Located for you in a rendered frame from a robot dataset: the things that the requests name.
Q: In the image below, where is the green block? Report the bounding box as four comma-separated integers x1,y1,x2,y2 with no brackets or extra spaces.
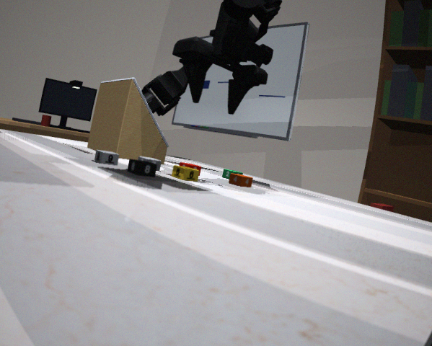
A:
222,169,243,179

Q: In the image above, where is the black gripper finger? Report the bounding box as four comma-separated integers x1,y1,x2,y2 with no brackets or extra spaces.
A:
180,56,213,103
228,79,260,114

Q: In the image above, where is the red block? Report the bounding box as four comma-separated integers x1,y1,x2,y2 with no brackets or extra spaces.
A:
179,162,201,171

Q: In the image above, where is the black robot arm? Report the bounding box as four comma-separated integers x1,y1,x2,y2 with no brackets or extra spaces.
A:
141,0,282,116

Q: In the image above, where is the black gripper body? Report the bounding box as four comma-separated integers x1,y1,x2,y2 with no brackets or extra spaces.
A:
172,22,268,85

